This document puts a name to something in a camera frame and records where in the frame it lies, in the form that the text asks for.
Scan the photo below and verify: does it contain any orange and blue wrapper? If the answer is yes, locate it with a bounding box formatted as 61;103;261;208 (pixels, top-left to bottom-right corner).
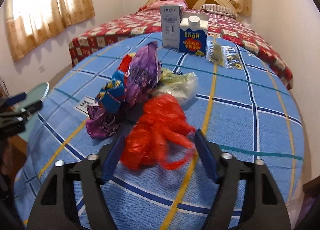
95;54;132;114

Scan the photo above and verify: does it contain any red plastic bag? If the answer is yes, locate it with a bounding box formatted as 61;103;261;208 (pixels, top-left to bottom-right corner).
120;94;196;171

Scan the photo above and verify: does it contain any pale yellow plastic bag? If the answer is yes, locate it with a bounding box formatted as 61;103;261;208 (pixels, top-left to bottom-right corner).
152;68;199;105

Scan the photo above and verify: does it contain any light blue round tray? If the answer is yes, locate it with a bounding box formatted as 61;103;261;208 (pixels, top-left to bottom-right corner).
15;82;50;143

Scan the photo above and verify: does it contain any brown wooden furniture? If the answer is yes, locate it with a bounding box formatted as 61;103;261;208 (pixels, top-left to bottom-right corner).
1;136;27;183

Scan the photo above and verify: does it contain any left beige curtain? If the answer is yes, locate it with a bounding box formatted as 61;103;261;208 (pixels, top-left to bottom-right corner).
5;0;95;62

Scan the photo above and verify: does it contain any purple snack wrapper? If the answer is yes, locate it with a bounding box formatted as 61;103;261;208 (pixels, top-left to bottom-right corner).
86;41;161;139

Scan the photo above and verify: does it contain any small clear snack packet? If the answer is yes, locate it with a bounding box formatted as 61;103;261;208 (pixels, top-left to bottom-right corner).
206;42;224;66

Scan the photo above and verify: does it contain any pink pillow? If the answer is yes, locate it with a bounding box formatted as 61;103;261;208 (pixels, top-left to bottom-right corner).
147;0;188;10

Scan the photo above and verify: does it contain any red patchwork bedspread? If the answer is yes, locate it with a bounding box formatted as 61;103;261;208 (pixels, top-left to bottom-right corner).
68;6;293;90

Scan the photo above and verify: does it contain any blue Look drink carton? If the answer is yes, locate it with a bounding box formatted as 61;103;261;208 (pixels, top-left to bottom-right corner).
179;13;209;56

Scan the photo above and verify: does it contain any tall white milk carton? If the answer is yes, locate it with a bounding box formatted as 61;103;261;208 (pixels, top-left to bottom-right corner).
160;5;182;49

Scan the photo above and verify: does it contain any striped pillow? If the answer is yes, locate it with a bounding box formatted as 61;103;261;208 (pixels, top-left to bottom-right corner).
200;4;240;19

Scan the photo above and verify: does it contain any wall power outlet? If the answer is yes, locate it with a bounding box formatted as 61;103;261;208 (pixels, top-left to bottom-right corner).
39;66;46;73

